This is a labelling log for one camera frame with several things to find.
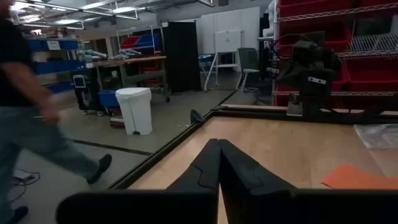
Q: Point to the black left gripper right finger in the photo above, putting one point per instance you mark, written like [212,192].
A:
[248,180]

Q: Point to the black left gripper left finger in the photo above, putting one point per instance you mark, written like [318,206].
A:
[205,174]

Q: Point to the clear plastic zip bag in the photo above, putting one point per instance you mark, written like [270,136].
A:
[379,135]

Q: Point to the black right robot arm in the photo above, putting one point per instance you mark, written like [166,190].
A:
[306,49]

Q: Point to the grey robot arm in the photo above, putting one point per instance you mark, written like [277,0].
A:
[93,53]
[129,52]

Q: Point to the white whiteboard easel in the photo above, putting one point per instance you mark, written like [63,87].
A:
[228,40]

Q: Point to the white cabinet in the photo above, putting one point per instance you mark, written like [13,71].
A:
[230,18]

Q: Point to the white trash bin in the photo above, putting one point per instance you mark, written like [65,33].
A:
[133,109]

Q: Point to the red flat box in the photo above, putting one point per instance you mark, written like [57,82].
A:
[116,122]

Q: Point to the black partition curtain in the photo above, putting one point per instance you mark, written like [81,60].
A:
[182,56]

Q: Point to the blue storage tub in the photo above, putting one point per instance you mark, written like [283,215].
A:
[109,99]

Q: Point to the wooden workbench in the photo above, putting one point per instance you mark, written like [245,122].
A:
[130,60]

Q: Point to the blue storage bin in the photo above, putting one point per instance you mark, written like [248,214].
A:
[149,40]

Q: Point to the red storage bin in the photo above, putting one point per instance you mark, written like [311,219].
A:
[130,42]

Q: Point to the shelf with blue bins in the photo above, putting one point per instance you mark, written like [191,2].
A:
[59,66]

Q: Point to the person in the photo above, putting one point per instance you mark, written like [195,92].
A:
[15,77]

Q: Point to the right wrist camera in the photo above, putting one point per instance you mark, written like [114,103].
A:
[320,88]

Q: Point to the black aluminium table frame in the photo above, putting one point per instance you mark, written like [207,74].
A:
[174,145]

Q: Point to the black pointed bracket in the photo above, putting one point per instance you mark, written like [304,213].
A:
[195,117]

